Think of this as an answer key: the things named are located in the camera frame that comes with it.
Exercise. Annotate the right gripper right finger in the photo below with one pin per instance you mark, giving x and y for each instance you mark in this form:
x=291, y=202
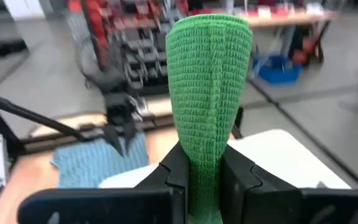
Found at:
x=291, y=207

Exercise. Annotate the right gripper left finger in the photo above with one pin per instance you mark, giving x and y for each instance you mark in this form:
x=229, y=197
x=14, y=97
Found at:
x=104, y=205

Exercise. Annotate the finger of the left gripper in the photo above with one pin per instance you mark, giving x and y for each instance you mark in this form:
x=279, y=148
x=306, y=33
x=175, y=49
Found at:
x=130, y=132
x=113, y=138

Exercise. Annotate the green piece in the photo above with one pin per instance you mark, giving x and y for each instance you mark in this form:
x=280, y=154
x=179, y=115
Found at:
x=208, y=77

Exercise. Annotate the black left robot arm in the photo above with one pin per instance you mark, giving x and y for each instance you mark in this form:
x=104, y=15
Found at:
x=98, y=71

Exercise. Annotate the white plastic bin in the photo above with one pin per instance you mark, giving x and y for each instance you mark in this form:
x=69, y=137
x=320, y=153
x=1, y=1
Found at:
x=275, y=155

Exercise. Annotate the teal patterned cloth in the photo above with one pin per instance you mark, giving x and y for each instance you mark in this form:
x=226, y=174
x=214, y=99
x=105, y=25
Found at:
x=85, y=168

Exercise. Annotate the rack of red black bins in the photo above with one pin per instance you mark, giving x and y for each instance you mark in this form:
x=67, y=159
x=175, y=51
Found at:
x=145, y=46

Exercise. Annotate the blue plastic crate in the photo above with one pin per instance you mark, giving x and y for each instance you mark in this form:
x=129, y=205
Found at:
x=278, y=71

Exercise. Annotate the wooden top work table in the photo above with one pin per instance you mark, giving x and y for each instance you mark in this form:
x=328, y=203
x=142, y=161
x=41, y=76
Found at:
x=291, y=19

